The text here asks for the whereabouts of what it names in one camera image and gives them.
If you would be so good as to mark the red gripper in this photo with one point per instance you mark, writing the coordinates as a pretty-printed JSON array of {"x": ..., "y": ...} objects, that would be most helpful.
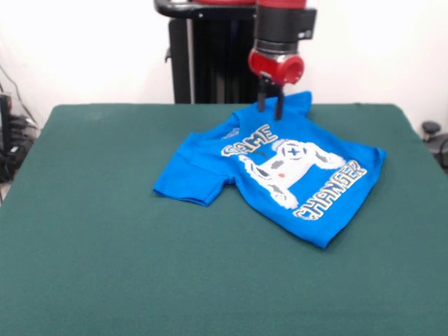
[{"x": 276, "y": 66}]

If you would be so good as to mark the blue game controller print t-shirt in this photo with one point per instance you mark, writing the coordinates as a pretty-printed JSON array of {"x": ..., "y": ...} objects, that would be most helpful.
[{"x": 189, "y": 175}]

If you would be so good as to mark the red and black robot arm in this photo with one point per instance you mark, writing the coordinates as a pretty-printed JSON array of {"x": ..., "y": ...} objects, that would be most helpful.
[{"x": 283, "y": 24}]

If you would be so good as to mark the black office chair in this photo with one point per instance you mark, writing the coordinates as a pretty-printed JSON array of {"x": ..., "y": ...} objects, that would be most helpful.
[{"x": 437, "y": 140}]

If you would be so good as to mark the dark green table cloth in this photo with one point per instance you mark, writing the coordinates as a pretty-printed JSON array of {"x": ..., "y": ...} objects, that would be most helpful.
[{"x": 140, "y": 280}]

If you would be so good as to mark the black computer box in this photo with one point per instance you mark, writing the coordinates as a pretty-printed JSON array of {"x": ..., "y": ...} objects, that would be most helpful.
[{"x": 4, "y": 119}]

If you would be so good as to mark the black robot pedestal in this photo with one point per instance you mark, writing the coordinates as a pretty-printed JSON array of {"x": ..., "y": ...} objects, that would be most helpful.
[{"x": 210, "y": 52}]

